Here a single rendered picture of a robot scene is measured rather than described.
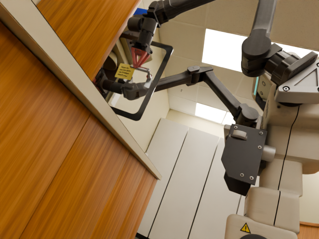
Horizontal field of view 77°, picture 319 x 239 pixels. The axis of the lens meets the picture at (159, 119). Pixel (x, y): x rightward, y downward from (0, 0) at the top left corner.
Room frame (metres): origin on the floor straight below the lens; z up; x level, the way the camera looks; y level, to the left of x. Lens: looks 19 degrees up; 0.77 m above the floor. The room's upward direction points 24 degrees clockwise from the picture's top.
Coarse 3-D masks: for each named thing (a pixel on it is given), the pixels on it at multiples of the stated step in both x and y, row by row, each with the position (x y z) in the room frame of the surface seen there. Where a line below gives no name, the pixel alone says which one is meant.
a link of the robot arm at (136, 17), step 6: (150, 6) 0.63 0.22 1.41; (156, 6) 0.63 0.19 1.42; (150, 12) 0.64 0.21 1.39; (132, 18) 0.69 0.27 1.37; (138, 18) 0.68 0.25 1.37; (156, 18) 0.66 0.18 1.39; (132, 24) 0.69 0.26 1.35; (138, 24) 0.68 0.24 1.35; (132, 30) 0.72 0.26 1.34; (138, 30) 0.70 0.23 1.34
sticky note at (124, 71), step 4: (120, 64) 0.81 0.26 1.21; (124, 64) 0.81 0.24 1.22; (128, 64) 0.80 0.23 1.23; (120, 68) 0.81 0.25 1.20; (124, 68) 0.81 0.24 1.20; (128, 68) 0.80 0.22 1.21; (116, 72) 0.81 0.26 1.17; (120, 72) 0.81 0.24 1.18; (124, 72) 0.80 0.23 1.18; (128, 72) 0.80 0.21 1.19; (132, 72) 0.80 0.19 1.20; (116, 76) 0.81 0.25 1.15; (120, 76) 0.81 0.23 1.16; (124, 76) 0.80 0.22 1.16; (128, 76) 0.80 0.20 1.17
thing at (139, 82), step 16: (128, 48) 0.81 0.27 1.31; (160, 48) 0.78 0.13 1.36; (112, 64) 0.82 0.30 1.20; (144, 64) 0.79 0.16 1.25; (160, 64) 0.77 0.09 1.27; (96, 80) 0.83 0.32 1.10; (112, 80) 0.81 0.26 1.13; (128, 80) 0.80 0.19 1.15; (144, 80) 0.78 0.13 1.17; (112, 96) 0.80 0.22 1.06; (128, 96) 0.79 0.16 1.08; (144, 96) 0.77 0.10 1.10; (128, 112) 0.78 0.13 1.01
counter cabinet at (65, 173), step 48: (0, 48) 0.28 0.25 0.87; (0, 96) 0.32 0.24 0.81; (48, 96) 0.40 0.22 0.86; (0, 144) 0.37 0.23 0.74; (48, 144) 0.47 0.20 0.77; (96, 144) 0.66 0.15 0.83; (0, 192) 0.43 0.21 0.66; (48, 192) 0.56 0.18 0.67; (96, 192) 0.83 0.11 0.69; (144, 192) 1.70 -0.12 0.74
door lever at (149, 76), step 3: (132, 66) 0.74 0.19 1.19; (138, 66) 0.74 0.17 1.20; (135, 69) 0.75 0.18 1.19; (138, 69) 0.74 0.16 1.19; (141, 69) 0.74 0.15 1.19; (144, 69) 0.73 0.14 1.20; (147, 69) 0.73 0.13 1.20; (147, 72) 0.74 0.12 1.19; (147, 75) 0.78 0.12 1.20; (150, 75) 0.77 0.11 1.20; (147, 78) 0.78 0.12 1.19; (150, 78) 0.77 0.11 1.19
